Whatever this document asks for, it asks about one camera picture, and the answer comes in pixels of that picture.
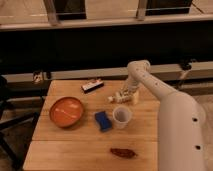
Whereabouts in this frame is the white plastic bottle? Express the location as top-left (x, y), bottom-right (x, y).
top-left (108, 91), bottom-right (132, 103)

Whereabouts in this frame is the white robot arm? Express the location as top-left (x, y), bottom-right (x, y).
top-left (124, 60), bottom-right (207, 171)

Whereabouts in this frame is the orange ceramic bowl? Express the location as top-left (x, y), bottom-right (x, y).
top-left (49, 97), bottom-right (84, 128)

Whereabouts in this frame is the white plastic cup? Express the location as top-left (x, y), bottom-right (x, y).
top-left (112, 106), bottom-right (132, 129)

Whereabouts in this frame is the black whiteboard eraser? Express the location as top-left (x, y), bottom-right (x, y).
top-left (81, 79), bottom-right (104, 93)

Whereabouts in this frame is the blue sponge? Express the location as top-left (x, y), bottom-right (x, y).
top-left (95, 111), bottom-right (112, 132)

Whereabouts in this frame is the dried red chili pepper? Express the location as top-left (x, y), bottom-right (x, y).
top-left (110, 148), bottom-right (136, 158)

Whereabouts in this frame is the black office chair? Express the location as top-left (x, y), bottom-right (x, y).
top-left (0, 75), bottom-right (41, 169)

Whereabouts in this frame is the wall power outlet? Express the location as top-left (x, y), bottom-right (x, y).
top-left (33, 71), bottom-right (44, 84)

